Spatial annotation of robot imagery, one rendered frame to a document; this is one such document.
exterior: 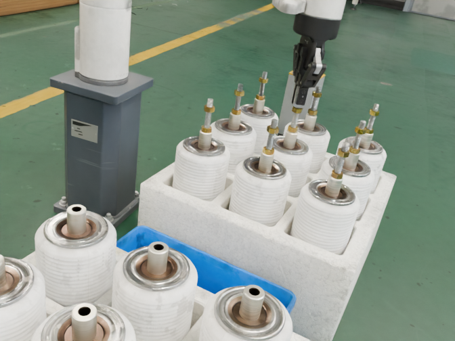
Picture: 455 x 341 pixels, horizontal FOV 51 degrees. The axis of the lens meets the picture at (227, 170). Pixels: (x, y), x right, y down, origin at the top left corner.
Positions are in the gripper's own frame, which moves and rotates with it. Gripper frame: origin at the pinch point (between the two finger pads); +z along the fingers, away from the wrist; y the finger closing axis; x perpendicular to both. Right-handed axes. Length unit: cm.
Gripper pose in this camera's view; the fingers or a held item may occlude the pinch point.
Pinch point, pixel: (299, 95)
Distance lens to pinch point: 86.8
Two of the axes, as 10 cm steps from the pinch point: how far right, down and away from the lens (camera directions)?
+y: -1.1, -4.8, 8.7
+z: -1.5, 8.7, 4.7
